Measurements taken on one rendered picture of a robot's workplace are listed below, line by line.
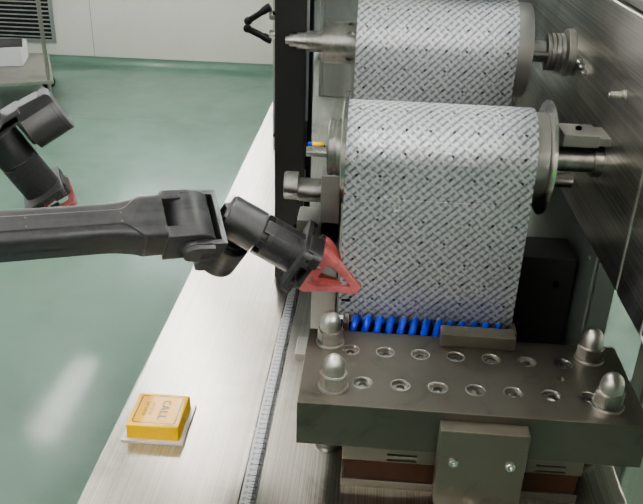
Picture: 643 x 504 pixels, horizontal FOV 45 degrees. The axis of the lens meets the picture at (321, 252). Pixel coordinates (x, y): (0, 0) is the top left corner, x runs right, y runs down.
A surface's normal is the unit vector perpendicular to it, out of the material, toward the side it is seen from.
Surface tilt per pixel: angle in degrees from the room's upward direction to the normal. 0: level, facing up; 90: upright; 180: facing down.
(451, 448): 90
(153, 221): 36
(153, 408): 0
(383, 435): 90
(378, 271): 91
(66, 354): 0
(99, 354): 0
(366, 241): 91
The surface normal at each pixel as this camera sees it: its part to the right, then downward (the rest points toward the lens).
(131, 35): -0.07, 0.44
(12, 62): 0.20, 0.44
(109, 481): 0.03, -0.89
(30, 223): 0.32, -0.48
